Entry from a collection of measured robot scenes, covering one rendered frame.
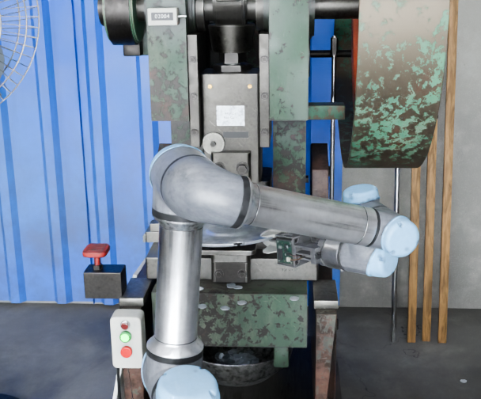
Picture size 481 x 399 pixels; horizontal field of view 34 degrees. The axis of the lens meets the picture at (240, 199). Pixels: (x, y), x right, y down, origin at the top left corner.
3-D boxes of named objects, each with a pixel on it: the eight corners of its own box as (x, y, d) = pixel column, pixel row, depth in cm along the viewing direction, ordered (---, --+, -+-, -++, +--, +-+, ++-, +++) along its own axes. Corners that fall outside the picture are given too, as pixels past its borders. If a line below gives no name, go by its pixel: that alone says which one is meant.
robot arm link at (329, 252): (355, 232, 171) (357, 267, 172) (338, 229, 174) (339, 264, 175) (335, 241, 165) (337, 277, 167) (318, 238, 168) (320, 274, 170)
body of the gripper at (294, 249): (272, 233, 175) (316, 240, 167) (296, 223, 181) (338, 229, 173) (274, 265, 177) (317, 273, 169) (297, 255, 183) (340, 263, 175)
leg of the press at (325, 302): (356, 538, 202) (366, 205, 177) (311, 537, 202) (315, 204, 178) (337, 367, 290) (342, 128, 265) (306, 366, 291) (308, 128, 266)
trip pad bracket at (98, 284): (125, 341, 197) (121, 268, 192) (88, 340, 198) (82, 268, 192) (130, 331, 203) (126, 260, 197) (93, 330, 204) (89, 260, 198)
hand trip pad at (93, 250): (107, 281, 192) (104, 252, 190) (82, 280, 193) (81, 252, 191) (113, 271, 199) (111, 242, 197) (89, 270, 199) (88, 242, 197)
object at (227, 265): (255, 302, 187) (255, 248, 184) (198, 301, 188) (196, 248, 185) (259, 264, 211) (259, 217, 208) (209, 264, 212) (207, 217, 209)
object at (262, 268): (318, 281, 201) (319, 259, 199) (145, 279, 204) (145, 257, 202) (315, 242, 230) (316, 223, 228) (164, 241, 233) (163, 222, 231)
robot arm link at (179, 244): (149, 427, 152) (161, 154, 139) (137, 390, 166) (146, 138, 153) (209, 421, 156) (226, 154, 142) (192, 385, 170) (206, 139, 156)
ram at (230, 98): (259, 187, 197) (259, 69, 189) (201, 186, 198) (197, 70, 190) (263, 170, 214) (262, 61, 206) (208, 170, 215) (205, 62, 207)
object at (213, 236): (278, 210, 211) (277, 207, 211) (299, 239, 183) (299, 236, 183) (171, 222, 208) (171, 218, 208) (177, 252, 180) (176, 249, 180)
